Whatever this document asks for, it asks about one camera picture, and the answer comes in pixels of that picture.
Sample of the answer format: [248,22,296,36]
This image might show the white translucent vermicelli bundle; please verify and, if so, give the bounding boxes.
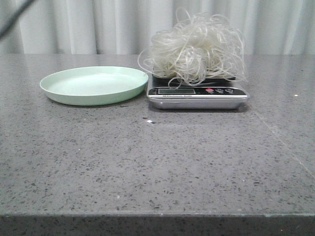
[137,7,248,87]

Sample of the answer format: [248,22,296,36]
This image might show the black silver kitchen scale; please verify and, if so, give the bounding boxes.
[147,75,250,110]

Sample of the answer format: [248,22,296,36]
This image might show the pale green round plate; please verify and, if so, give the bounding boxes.
[40,66,149,106]

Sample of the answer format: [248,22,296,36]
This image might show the white pleated curtain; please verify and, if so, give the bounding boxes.
[0,0,315,55]

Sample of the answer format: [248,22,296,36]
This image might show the dark blurred cable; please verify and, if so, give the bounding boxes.
[0,0,37,40]

